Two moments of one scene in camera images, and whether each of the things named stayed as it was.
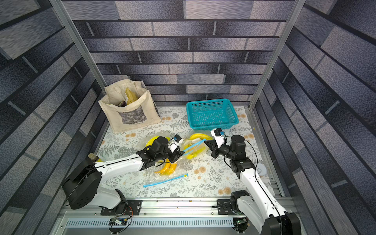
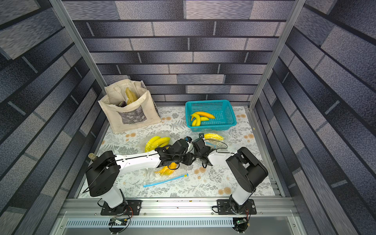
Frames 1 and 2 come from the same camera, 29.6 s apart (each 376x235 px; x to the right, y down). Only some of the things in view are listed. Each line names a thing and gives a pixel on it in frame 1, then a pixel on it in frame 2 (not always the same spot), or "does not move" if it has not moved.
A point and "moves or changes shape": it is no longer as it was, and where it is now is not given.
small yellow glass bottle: (92, 156) does not move
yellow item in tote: (130, 96) does not move
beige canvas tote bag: (128, 105) does not move
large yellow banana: (201, 136) → (198, 119)
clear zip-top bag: (198, 148) moves or changes shape
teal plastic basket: (207, 115) does not move
